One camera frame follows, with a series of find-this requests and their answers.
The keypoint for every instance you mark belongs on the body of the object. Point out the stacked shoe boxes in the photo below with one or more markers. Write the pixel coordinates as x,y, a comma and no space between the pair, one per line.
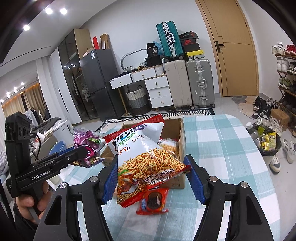
190,45

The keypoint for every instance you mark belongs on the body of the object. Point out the white sneaker on floor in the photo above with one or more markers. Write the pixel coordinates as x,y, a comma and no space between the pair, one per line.
289,148

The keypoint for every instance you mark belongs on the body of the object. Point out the wooden door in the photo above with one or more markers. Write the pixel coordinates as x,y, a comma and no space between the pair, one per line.
233,47

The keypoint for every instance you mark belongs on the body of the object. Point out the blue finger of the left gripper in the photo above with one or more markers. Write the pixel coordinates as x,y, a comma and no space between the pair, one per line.
60,152

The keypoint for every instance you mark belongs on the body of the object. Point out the wooden shoe rack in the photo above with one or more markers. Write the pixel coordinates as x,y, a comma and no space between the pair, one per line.
285,67

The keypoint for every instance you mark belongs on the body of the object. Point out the black refrigerator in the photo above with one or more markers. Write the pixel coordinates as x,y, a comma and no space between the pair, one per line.
99,68

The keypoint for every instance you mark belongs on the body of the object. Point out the silver aluminium suitcase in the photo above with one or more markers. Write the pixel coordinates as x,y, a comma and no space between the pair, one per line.
201,82

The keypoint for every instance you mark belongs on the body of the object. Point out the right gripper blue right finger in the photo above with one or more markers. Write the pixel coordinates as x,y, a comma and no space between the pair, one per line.
197,179

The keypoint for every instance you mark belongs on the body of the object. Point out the black trash bin with wrappers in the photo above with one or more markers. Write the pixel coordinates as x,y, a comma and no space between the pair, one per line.
270,142

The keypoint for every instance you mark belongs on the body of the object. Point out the dark glass cabinet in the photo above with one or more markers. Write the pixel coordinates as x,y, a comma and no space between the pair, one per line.
69,57

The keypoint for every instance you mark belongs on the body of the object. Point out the black bag on desk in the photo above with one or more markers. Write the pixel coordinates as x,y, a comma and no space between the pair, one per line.
153,58

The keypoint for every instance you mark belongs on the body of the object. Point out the white red noodle snack bag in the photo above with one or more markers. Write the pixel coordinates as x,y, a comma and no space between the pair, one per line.
171,145

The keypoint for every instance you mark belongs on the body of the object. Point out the white drawer desk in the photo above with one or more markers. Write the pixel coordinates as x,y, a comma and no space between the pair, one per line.
156,83

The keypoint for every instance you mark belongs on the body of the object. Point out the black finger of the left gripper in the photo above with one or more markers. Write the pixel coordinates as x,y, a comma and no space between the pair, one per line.
73,154

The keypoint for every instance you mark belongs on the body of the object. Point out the teal suitcase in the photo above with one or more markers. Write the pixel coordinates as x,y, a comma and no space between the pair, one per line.
170,40

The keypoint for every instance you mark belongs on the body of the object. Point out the blue plastic basin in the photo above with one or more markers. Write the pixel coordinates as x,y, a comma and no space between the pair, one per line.
58,147

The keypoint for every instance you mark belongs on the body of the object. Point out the red Oreo cookie pack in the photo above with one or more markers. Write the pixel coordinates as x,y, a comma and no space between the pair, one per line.
153,202

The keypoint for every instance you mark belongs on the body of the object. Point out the teal checkered tablecloth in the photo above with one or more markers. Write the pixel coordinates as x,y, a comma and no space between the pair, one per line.
222,145

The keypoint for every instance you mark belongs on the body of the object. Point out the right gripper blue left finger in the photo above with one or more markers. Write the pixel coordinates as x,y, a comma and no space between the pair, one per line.
109,180

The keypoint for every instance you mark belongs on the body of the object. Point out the person's left hand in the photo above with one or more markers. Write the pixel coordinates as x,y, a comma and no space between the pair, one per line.
23,203

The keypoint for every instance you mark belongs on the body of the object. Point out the small cardboard box on floor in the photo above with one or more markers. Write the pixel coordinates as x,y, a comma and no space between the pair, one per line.
282,117

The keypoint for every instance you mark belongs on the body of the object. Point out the woven laundry basket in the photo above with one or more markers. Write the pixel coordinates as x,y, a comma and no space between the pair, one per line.
138,101

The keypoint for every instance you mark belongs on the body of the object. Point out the beige suitcase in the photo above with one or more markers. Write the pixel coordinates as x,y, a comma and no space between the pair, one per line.
176,73

